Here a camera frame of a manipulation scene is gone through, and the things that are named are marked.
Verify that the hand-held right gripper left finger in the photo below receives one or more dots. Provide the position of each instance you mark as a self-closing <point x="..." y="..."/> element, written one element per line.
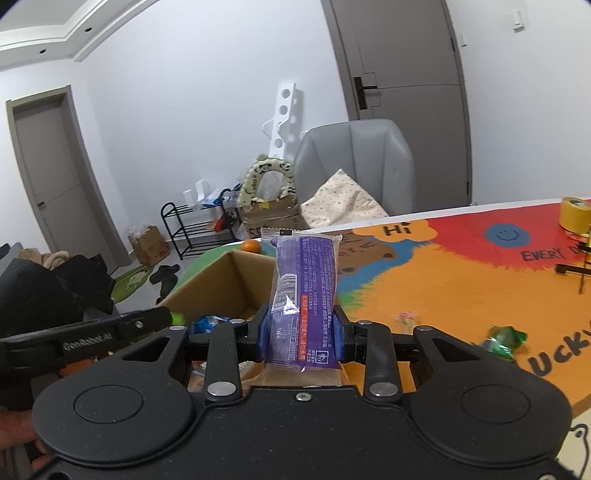
<point x="262" y="333"/>

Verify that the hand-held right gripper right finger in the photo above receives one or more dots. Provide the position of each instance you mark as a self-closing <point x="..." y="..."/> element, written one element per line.
<point x="341" y="339"/>

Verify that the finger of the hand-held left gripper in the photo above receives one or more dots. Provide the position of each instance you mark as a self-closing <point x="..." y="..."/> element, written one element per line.
<point x="92" y="339"/>

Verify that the purple snack packet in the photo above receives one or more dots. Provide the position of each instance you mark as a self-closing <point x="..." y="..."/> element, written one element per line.
<point x="304" y="295"/>

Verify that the person's left hand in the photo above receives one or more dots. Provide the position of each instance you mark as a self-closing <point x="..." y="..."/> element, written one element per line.
<point x="18" y="431"/>

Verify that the blue snack packet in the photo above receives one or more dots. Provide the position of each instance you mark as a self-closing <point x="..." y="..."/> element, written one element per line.
<point x="212" y="324"/>

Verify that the black clothing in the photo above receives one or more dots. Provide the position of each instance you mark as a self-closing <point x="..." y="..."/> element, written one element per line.
<point x="55" y="295"/>

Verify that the green floor mat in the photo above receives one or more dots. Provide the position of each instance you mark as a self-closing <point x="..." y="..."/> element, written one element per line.
<point x="131" y="284"/>

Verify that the orange fruit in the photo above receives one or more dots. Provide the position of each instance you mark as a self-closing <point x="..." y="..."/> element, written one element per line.
<point x="251" y="246"/>

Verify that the pair of black shoes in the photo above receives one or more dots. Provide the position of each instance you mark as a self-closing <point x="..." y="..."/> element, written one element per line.
<point x="164" y="279"/>

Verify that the beige plush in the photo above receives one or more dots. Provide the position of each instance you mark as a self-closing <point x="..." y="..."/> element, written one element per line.
<point x="44" y="258"/>

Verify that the small cardboard box with bags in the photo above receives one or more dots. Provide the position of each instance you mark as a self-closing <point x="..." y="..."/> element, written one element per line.
<point x="147" y="244"/>

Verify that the black shoe rack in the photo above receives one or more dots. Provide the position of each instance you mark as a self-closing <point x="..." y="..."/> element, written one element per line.
<point x="194" y="230"/>

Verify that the colourful printed table mat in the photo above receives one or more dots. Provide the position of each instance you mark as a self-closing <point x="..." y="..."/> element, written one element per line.
<point x="461" y="286"/>

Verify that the spotted cream cushion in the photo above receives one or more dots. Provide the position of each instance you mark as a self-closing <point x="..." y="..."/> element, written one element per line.
<point x="341" y="203"/>

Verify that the dark green snack packet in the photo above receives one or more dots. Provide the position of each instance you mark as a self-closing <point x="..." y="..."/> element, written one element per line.
<point x="501" y="341"/>

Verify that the grey chair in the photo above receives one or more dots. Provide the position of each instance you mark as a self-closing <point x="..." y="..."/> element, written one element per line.
<point x="360" y="161"/>

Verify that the white perforated rack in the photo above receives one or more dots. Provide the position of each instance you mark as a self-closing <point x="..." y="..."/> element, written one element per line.
<point x="282" y="120"/>

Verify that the yellow tape roll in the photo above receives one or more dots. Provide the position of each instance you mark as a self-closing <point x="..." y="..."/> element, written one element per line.
<point x="575" y="214"/>

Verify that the grey door with brown frame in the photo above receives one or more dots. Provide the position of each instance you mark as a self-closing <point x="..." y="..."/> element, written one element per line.
<point x="55" y="184"/>

